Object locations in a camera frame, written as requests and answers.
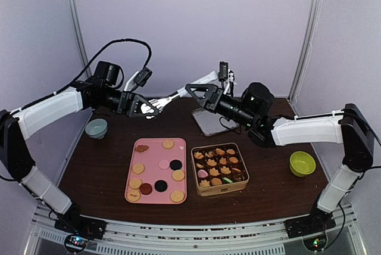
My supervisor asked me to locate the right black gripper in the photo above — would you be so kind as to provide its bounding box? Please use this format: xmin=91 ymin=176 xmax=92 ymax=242
xmin=185 ymin=84 xmax=255 ymax=129

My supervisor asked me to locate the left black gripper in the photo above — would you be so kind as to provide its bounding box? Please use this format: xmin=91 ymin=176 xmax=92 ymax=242
xmin=101 ymin=86 xmax=160 ymax=118

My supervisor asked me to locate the gingerbread brown leaf cookie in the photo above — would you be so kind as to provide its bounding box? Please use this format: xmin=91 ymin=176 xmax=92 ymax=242
xmin=135 ymin=145 xmax=149 ymax=153

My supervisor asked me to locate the gold cookie tin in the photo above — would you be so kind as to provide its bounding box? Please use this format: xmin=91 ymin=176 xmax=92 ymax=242
xmin=190 ymin=142 xmax=250 ymax=197

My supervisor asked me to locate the pink sandwich cookie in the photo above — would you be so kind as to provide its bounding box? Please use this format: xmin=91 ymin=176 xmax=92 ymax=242
xmin=158 ymin=160 xmax=170 ymax=170
xmin=197 ymin=169 xmax=208 ymax=178

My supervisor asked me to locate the green sandwich cookie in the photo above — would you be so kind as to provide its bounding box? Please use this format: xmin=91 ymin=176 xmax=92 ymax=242
xmin=223 ymin=177 xmax=233 ymax=184

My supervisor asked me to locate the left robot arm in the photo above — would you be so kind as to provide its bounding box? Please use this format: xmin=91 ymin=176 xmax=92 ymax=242
xmin=1 ymin=61 xmax=159 ymax=234

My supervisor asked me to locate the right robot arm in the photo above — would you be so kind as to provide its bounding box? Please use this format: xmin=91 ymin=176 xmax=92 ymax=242
xmin=185 ymin=82 xmax=377 ymax=232

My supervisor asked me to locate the silver tin lid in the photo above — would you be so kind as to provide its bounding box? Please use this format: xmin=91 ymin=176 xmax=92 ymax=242
xmin=191 ymin=108 xmax=239 ymax=136

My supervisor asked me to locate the pale blue ceramic bowl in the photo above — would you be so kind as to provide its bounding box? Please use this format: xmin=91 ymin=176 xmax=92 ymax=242
xmin=85 ymin=119 xmax=108 ymax=139

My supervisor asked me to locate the lone yellow sandwich cookie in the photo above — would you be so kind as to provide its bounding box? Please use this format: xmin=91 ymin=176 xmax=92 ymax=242
xmin=162 ymin=139 xmax=175 ymax=150

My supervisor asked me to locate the yellow cookie under chip cookie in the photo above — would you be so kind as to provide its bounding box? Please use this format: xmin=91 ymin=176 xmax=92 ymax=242
xmin=132 ymin=163 xmax=145 ymax=175

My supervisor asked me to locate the pink plastic tray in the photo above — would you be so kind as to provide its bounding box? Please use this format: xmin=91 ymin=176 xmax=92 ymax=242
xmin=124 ymin=138 xmax=187 ymax=204

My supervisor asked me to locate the black sandwich cookie upper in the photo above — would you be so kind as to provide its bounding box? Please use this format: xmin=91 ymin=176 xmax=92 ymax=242
xmin=170 ymin=160 xmax=183 ymax=170

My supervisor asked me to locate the black sandwich cookie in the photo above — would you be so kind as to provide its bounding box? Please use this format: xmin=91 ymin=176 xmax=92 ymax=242
xmin=170 ymin=160 xmax=183 ymax=170
xmin=154 ymin=180 xmax=168 ymax=192

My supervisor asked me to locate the yellow dotted cookie left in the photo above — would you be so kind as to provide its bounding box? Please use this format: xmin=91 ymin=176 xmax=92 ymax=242
xmin=129 ymin=178 xmax=142 ymax=189

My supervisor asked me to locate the yellow dotted cookie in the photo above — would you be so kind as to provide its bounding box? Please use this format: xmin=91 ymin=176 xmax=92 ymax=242
xmin=172 ymin=170 xmax=185 ymax=182
xmin=129 ymin=178 xmax=142 ymax=189

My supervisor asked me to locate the yellow dotted cookie middle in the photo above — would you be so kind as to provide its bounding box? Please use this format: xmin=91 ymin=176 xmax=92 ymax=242
xmin=172 ymin=170 xmax=185 ymax=182

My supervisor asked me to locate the brown chocolate cookie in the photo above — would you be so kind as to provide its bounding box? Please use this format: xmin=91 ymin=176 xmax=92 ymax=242
xmin=139 ymin=183 xmax=152 ymax=195

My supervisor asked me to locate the black sandwich cookie lower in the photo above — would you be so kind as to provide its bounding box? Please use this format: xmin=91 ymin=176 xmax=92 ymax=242
xmin=154 ymin=180 xmax=168 ymax=192

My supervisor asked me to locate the yellow cookie with pink sword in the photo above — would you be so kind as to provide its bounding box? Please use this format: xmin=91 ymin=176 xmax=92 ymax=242
xmin=126 ymin=189 xmax=141 ymax=203

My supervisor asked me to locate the yellow dotted cookie corner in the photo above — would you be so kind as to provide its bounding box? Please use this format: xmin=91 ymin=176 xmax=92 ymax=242
xmin=170 ymin=191 xmax=185 ymax=203

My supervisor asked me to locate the green plastic bowl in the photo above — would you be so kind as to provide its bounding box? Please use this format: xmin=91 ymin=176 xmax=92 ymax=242
xmin=289 ymin=151 xmax=316 ymax=178

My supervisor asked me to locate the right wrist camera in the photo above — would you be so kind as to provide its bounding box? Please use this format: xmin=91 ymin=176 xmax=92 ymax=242
xmin=218 ymin=61 xmax=238 ymax=97

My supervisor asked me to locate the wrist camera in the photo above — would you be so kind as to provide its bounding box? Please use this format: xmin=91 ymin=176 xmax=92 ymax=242
xmin=123 ymin=67 xmax=152 ymax=92
xmin=218 ymin=61 xmax=238 ymax=97

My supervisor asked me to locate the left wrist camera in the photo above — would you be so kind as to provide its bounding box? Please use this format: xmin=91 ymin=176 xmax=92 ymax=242
xmin=123 ymin=67 xmax=152 ymax=92

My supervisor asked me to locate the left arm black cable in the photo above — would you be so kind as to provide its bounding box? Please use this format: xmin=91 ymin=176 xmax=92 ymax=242
xmin=53 ymin=39 xmax=152 ymax=95

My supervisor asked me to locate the right aluminium frame post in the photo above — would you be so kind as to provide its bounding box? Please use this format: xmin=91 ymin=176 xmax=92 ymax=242
xmin=288 ymin=0 xmax=321 ymax=106

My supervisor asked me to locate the aluminium frame post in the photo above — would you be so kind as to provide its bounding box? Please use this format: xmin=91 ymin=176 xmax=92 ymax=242
xmin=68 ymin=0 xmax=88 ymax=68
xmin=288 ymin=0 xmax=321 ymax=106

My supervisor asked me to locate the left aluminium frame post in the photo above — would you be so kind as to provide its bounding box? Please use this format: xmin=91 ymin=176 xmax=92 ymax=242
xmin=68 ymin=0 xmax=88 ymax=68

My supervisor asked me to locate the front aluminium rail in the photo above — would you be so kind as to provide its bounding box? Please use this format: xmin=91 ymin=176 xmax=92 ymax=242
xmin=21 ymin=204 xmax=368 ymax=254

